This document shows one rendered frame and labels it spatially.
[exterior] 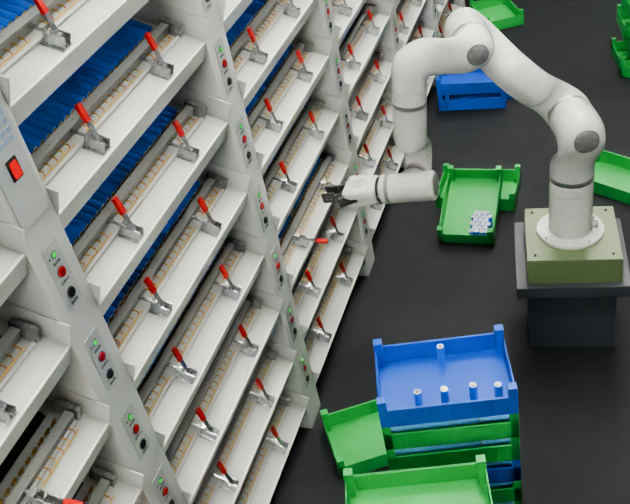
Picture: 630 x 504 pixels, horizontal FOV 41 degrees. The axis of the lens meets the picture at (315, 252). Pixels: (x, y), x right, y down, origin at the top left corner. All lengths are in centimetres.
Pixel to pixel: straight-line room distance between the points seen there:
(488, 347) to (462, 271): 99
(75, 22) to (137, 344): 60
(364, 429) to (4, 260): 147
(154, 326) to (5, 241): 46
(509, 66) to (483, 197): 109
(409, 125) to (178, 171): 72
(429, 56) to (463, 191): 119
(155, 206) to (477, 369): 83
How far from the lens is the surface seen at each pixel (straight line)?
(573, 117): 227
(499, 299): 287
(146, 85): 166
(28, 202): 131
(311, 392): 252
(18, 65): 138
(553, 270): 247
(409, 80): 215
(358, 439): 251
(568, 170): 237
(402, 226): 323
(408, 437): 193
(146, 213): 164
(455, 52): 208
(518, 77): 221
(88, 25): 148
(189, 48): 179
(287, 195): 228
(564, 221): 247
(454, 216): 318
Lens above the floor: 193
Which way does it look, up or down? 37 degrees down
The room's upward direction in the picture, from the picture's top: 13 degrees counter-clockwise
